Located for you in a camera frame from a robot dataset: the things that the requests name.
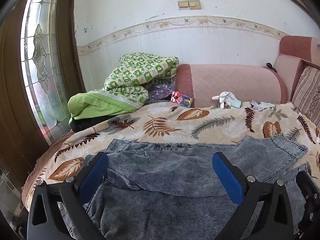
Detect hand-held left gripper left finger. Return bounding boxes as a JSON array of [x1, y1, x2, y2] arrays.
[[27, 152, 109, 240]]

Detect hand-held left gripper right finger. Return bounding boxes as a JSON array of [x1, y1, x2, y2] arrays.
[[212, 152, 294, 240]]

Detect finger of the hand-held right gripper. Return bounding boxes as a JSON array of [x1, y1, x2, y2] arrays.
[[296, 170, 320, 233]]

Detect blue denim pants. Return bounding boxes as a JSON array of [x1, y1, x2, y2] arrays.
[[59, 134, 309, 240]]

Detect black cloth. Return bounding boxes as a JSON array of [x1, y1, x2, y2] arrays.
[[69, 116, 114, 133]]

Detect white glove with teal cuff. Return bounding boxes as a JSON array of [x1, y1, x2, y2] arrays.
[[212, 91, 242, 110]]

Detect white work glove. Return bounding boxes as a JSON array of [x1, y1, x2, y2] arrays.
[[250, 100, 277, 112]]

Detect leaf print blanket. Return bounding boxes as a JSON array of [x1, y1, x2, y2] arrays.
[[21, 101, 320, 210]]

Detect red printed packet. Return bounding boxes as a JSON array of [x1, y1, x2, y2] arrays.
[[171, 91, 193, 108]]

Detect pink sofa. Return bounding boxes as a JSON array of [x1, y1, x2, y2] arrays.
[[175, 35, 320, 108]]

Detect striped cushion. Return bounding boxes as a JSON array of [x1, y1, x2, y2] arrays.
[[291, 66, 320, 130]]

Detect green patterned quilt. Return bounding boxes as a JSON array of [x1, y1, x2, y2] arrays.
[[68, 52, 180, 125]]

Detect purple plastic bag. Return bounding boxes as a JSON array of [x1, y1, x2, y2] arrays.
[[147, 79, 177, 103]]

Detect wooden door with glass panel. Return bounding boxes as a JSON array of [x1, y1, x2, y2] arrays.
[[0, 0, 84, 230]]

